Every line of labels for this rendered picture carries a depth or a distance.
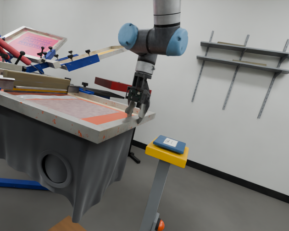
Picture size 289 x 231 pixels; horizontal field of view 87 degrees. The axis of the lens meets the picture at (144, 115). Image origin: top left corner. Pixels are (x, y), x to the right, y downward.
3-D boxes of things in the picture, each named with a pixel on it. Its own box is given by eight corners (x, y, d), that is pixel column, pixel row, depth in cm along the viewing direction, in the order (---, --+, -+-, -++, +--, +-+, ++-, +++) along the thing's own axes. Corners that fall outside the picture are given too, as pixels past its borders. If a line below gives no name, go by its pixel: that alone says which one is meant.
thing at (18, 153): (83, 203, 66) (98, 124, 59) (67, 218, 58) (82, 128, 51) (12, 164, 79) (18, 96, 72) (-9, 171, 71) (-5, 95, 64)
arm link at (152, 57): (138, 30, 59) (149, 38, 66) (131, 59, 61) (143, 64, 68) (155, 30, 55) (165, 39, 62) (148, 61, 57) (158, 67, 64)
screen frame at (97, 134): (154, 118, 97) (156, 112, 96) (97, 144, 42) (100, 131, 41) (60, 90, 119) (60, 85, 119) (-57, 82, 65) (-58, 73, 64)
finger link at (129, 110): (118, 118, 66) (126, 99, 64) (124, 117, 71) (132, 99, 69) (124, 122, 65) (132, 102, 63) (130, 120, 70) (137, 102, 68)
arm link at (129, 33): (146, 19, 44) (162, 35, 54) (118, 20, 50) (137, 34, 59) (140, 47, 46) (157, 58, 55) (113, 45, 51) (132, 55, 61)
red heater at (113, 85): (130, 91, 242) (132, 84, 240) (150, 97, 209) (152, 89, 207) (93, 84, 201) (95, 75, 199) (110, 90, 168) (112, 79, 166)
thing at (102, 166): (123, 178, 101) (138, 116, 93) (69, 236, 58) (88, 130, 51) (119, 176, 102) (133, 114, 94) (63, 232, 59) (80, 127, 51)
